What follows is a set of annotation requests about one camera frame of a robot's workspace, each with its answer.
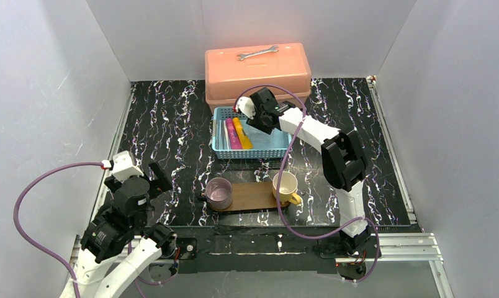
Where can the brown wooden oval tray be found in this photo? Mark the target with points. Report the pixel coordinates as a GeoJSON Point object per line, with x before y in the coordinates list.
{"type": "Point", "coordinates": [250, 197]}

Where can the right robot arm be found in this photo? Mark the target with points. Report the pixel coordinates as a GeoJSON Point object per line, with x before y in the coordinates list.
{"type": "Point", "coordinates": [343, 159]}

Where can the light blue plastic basket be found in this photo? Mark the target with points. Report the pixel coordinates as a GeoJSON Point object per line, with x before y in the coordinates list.
{"type": "Point", "coordinates": [223, 113]}

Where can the clear textured glass cup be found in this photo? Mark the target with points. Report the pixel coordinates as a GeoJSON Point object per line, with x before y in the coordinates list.
{"type": "Point", "coordinates": [262, 140]}

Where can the yellow ceramic mug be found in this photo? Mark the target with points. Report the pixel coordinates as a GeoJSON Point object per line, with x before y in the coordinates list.
{"type": "Point", "coordinates": [286, 190]}

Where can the pink toothpaste tube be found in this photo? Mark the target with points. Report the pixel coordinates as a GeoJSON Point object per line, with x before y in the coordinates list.
{"type": "Point", "coordinates": [235, 143]}

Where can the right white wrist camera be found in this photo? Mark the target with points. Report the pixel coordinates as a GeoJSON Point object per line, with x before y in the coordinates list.
{"type": "Point", "coordinates": [244, 105]}

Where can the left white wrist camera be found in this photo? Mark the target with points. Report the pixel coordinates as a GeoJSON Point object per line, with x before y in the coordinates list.
{"type": "Point", "coordinates": [122, 166]}

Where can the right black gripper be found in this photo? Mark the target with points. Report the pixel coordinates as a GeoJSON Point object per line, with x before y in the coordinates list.
{"type": "Point", "coordinates": [262, 116]}

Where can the purple ceramic mug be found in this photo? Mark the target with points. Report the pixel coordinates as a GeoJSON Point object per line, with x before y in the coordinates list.
{"type": "Point", "coordinates": [218, 193]}

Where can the grey toothbrush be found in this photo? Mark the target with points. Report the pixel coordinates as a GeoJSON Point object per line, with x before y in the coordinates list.
{"type": "Point", "coordinates": [220, 136]}

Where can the salmon plastic toolbox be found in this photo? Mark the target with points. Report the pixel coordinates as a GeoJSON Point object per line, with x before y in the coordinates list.
{"type": "Point", "coordinates": [226, 77]}

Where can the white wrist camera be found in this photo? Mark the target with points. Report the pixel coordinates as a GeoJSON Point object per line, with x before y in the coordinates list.
{"type": "Point", "coordinates": [122, 166]}
{"type": "Point", "coordinates": [244, 105]}

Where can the yellow toothpaste tube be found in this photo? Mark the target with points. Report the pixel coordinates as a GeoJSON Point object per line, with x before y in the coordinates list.
{"type": "Point", "coordinates": [243, 138]}

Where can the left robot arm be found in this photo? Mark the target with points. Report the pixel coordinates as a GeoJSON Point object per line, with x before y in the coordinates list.
{"type": "Point", "coordinates": [118, 244]}

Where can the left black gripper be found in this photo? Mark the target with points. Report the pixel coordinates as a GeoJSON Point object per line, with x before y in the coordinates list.
{"type": "Point", "coordinates": [151, 185]}

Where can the white toothbrush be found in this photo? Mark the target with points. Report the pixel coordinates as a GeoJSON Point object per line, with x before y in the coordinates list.
{"type": "Point", "coordinates": [226, 135]}

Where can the silver open-end wrench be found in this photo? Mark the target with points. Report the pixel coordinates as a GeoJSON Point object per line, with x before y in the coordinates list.
{"type": "Point", "coordinates": [243, 56]}

